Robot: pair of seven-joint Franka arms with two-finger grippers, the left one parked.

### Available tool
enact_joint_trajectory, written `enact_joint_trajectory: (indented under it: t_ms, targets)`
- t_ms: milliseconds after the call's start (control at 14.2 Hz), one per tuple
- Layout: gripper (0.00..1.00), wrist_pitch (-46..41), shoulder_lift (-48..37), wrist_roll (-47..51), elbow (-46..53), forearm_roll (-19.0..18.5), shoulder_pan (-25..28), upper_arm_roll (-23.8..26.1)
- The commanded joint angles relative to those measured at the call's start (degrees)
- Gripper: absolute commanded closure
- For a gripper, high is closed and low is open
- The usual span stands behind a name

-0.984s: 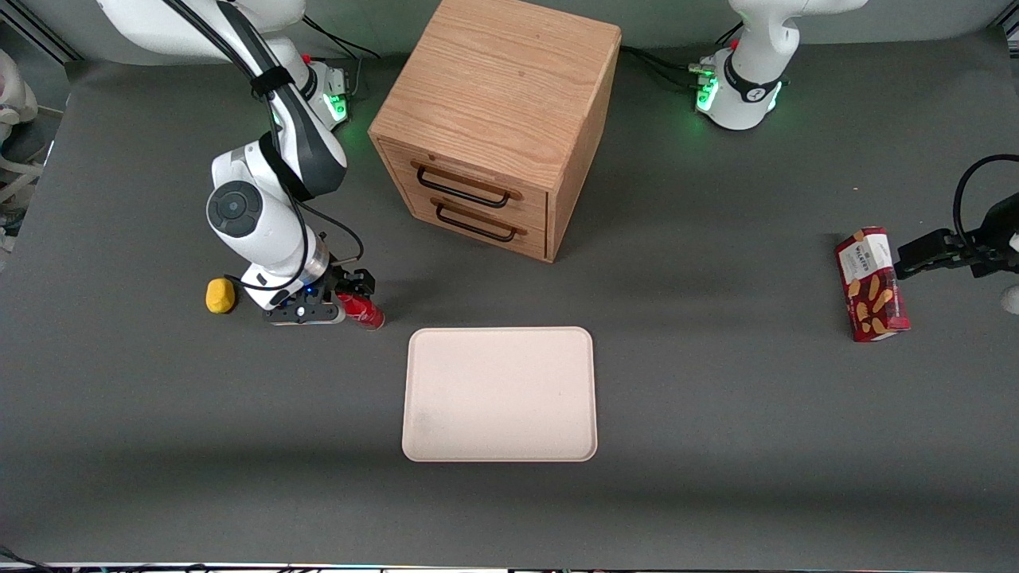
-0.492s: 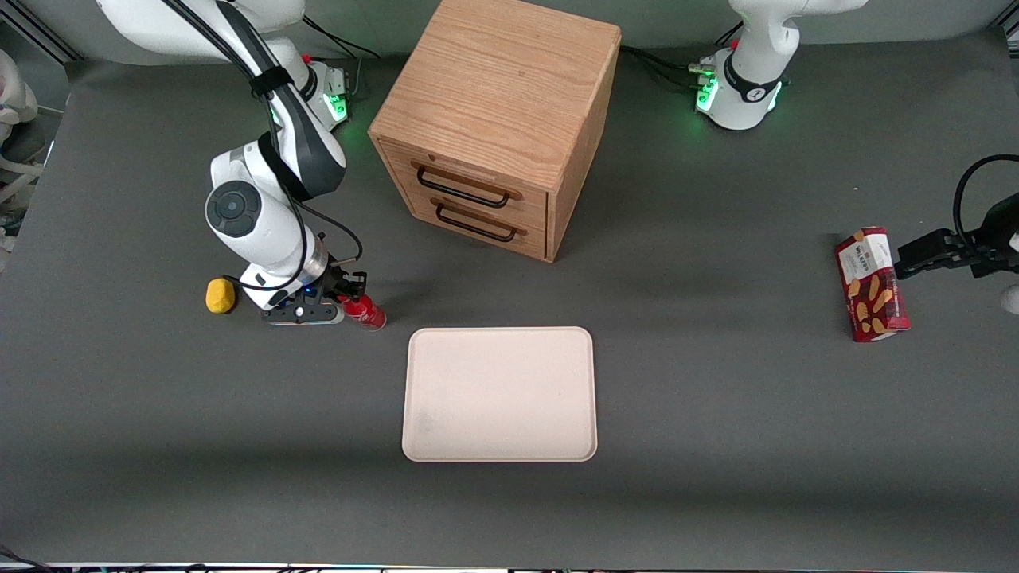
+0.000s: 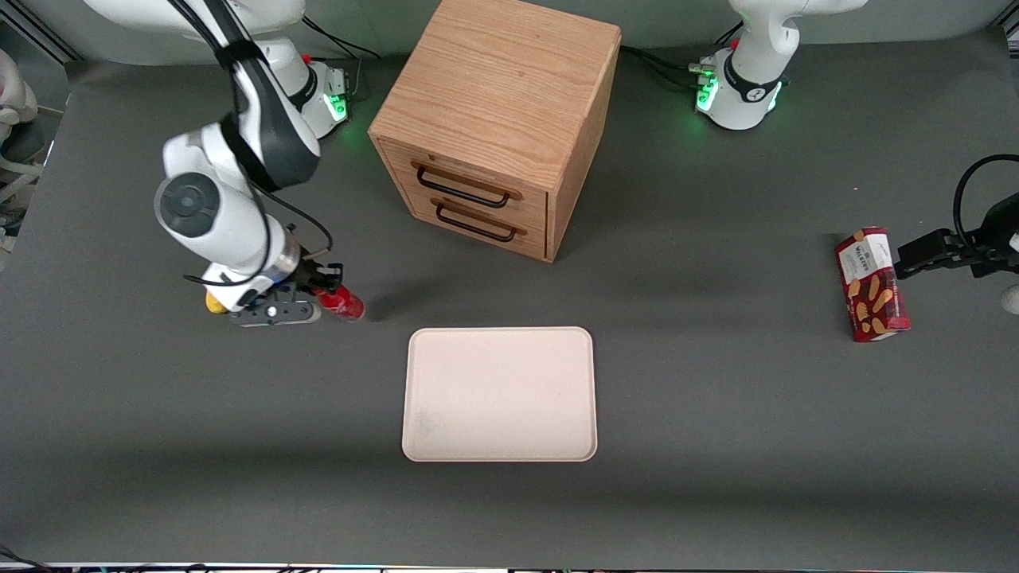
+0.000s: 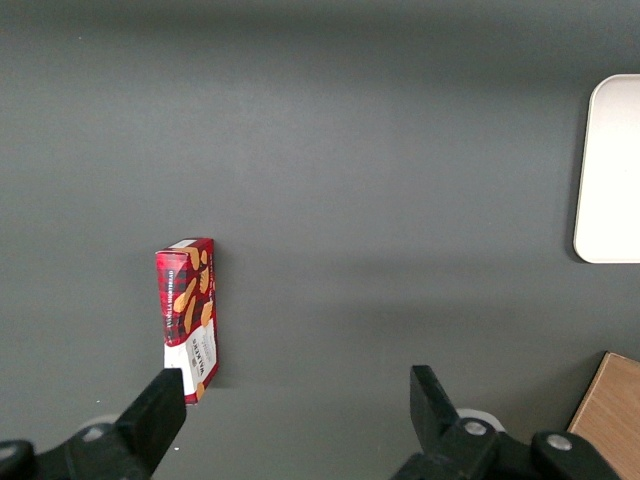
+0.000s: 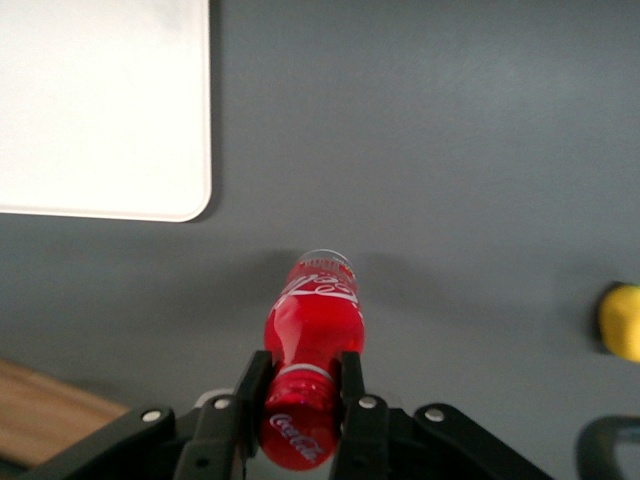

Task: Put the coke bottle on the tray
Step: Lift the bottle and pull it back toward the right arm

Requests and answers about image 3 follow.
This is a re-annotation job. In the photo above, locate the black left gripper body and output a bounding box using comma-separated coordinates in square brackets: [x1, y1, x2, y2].
[951, 195, 1019, 279]

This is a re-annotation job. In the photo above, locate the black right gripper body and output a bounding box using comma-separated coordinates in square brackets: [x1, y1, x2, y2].
[279, 259, 324, 305]

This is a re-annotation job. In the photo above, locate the red coke bottle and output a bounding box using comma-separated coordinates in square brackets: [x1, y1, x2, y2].
[313, 286, 366, 322]

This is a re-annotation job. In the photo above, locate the beige rectangular plastic tray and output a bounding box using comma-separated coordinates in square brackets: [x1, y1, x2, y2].
[401, 326, 599, 463]

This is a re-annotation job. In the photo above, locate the red cookie box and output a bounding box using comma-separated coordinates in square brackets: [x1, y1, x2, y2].
[834, 227, 912, 344]

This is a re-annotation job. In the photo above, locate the wooden two-drawer cabinet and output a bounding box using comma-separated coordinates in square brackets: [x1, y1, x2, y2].
[368, 0, 623, 263]

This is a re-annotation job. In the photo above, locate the white background equipment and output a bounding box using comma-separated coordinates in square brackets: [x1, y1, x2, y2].
[0, 48, 64, 248]

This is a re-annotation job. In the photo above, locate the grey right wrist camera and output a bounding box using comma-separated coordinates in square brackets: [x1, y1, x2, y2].
[229, 296, 322, 328]

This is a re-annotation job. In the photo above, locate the black looped left gripper cable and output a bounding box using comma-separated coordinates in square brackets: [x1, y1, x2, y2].
[953, 154, 1019, 240]

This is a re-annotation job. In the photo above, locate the long black drawer handle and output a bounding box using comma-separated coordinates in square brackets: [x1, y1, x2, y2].
[412, 161, 515, 210]

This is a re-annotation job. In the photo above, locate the short black drawer handle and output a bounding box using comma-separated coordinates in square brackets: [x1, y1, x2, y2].
[433, 200, 519, 244]

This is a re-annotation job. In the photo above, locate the wooden drawer with short handle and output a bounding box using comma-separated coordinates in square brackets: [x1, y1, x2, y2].
[396, 181, 550, 261]

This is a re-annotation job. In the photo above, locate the wooden drawer with long handle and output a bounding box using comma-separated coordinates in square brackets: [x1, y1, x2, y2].
[381, 142, 550, 228]

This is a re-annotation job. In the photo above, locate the black right base cable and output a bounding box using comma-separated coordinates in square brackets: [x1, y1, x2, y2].
[299, 16, 385, 103]

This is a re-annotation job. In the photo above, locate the black base cable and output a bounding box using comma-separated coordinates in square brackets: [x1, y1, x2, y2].
[299, 16, 385, 103]
[619, 22, 745, 90]

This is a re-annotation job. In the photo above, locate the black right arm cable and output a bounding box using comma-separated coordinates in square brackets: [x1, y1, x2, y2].
[167, 0, 335, 287]

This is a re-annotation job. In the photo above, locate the black left base cable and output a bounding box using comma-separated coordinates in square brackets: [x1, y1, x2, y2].
[619, 22, 745, 90]

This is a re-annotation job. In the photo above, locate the aluminium frame rail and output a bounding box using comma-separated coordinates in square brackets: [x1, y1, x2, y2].
[0, 0, 82, 66]

